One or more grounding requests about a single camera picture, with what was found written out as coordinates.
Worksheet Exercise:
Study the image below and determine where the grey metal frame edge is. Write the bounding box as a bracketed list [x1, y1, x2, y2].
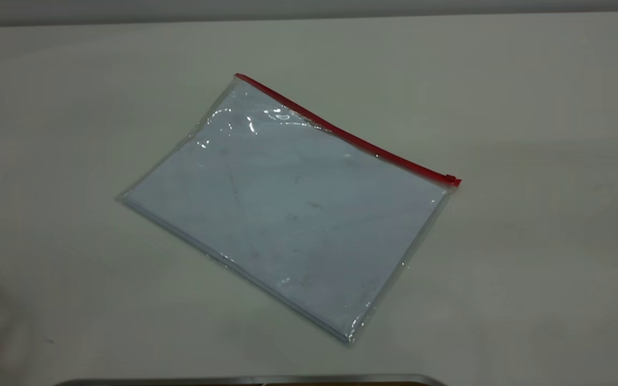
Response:
[54, 374, 446, 386]

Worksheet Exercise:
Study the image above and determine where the clear plastic bag red zipper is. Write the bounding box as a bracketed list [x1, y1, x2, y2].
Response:
[116, 73, 462, 344]

